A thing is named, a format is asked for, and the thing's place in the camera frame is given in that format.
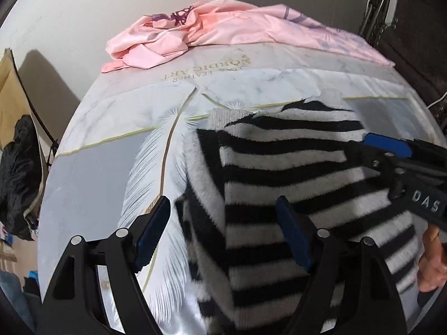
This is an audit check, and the white feather print bedsheet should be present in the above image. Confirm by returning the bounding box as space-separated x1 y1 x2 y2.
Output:
38 43 446 334

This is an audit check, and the white cable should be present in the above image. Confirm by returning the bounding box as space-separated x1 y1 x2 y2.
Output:
427 90 447 107

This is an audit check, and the tan cardboard box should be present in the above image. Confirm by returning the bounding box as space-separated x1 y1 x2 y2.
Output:
0 49 49 171

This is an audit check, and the pink crumpled cloth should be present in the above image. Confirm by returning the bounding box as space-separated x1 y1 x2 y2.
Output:
101 0 393 73

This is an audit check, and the light blue cloth on floor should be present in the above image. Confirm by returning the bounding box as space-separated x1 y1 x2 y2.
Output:
1 271 35 333

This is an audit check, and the black folding chair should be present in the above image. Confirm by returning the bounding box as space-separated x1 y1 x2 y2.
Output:
359 0 446 131

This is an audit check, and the black white striped sweater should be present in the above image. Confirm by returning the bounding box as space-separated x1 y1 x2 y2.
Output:
176 92 419 334

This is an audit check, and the black garment on floor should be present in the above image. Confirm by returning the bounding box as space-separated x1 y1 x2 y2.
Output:
1 115 42 240

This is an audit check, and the person's right hand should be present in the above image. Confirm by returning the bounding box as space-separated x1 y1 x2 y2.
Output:
417 224 446 293

